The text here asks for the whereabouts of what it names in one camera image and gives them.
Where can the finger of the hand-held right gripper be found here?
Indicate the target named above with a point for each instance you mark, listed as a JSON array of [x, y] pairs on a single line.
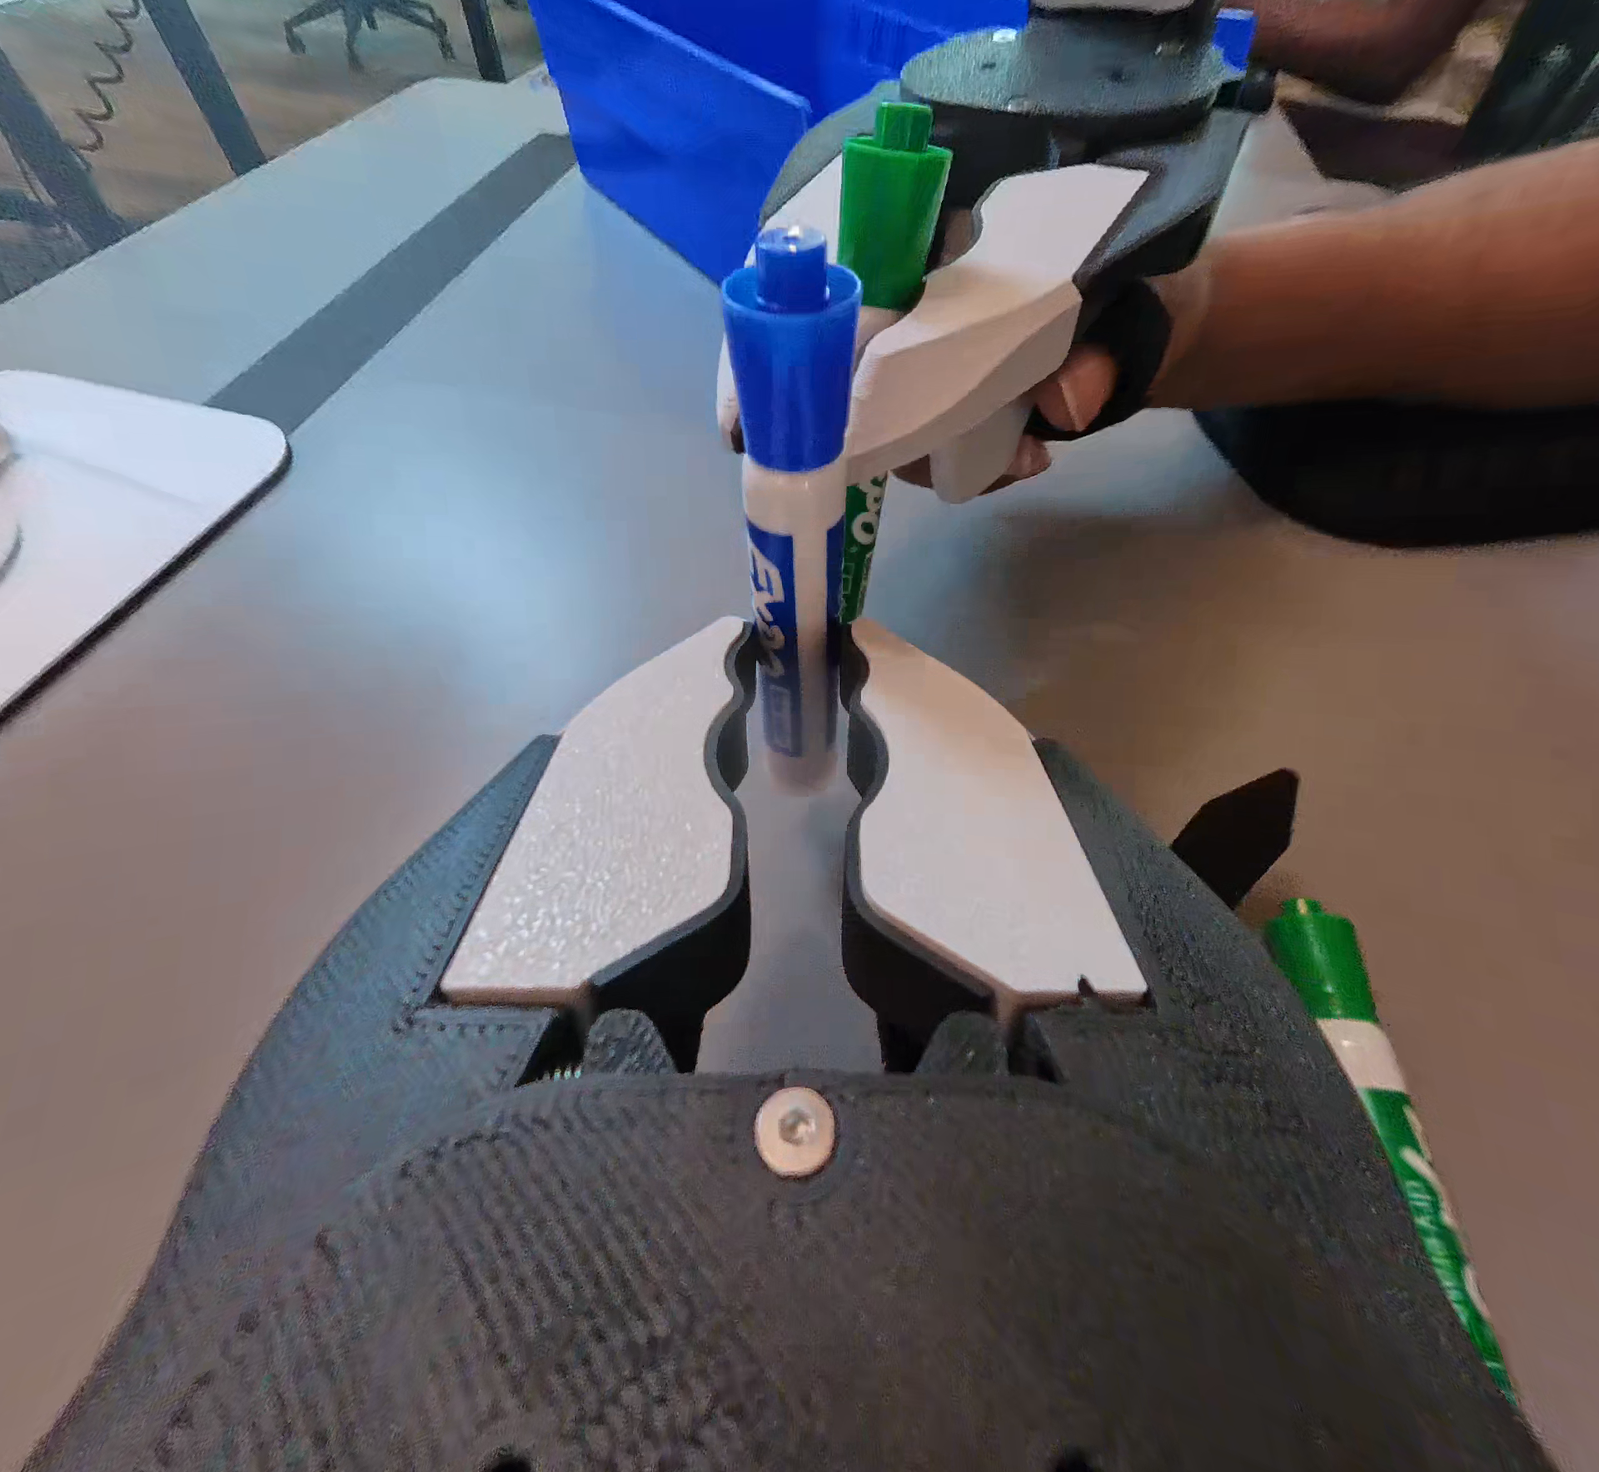
[[1062, 217], [976, 347]]

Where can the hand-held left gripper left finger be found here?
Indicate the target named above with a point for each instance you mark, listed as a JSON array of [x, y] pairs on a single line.
[[601, 849]]

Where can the white stand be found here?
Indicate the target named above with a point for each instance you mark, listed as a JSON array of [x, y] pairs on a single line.
[[126, 500]]

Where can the person's right hand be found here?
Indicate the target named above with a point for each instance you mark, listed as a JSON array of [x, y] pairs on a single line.
[[1080, 393]]

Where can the blue plastic bin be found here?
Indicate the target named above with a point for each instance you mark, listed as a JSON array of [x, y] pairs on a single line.
[[675, 61]]

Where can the blue dry-erase marker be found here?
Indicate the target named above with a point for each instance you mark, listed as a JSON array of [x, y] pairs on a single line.
[[794, 373]]

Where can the person's right forearm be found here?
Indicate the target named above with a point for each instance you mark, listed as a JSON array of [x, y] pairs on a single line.
[[1374, 286]]

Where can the wooden desk black legs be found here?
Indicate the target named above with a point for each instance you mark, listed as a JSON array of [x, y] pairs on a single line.
[[189, 61]]

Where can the green dry-erase marker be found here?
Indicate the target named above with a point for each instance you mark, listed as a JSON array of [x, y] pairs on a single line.
[[894, 224], [1324, 972]]

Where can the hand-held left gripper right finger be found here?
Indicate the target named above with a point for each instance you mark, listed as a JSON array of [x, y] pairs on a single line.
[[988, 849]]

